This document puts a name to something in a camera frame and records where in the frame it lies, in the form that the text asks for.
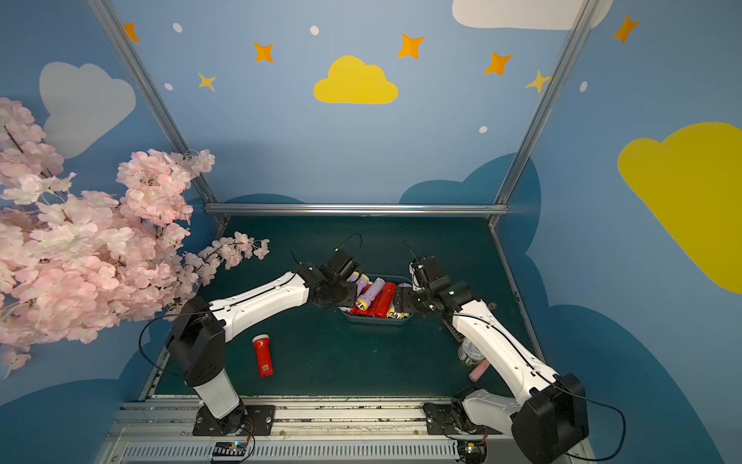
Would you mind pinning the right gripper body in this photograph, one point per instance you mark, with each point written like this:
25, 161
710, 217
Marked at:
417, 299

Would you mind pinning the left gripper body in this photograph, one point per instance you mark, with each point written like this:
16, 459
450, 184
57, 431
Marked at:
340, 291

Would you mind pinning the purple flashlight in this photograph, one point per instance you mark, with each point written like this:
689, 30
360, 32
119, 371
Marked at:
368, 296
361, 282
397, 315

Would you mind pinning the blue plastic storage box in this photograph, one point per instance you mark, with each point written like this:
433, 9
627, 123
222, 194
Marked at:
400, 281

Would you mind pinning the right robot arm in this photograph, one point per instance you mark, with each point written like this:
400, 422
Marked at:
547, 416

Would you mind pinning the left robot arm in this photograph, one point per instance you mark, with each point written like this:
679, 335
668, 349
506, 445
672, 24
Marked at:
198, 338

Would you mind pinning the silver tin can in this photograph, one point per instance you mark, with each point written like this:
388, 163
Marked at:
468, 354

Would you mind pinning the red white-headed flashlight left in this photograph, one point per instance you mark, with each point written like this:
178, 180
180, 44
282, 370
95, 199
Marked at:
261, 345

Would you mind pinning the right controller board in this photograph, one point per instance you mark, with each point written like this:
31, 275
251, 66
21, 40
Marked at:
471, 452

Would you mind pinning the controller board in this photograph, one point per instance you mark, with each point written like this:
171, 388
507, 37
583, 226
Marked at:
471, 452
229, 452

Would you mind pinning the left controller board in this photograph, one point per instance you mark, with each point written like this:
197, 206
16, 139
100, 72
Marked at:
229, 452

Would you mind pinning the pink cherry blossom tree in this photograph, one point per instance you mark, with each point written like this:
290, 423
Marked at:
75, 264

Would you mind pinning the purple pink-handled spatula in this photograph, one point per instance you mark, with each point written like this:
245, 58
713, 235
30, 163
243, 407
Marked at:
476, 374

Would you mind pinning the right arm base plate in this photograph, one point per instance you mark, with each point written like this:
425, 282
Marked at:
450, 419

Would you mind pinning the aluminium rail base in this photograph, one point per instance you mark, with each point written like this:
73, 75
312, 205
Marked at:
320, 429

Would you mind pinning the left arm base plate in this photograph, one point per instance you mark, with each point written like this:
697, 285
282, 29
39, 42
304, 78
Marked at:
255, 420

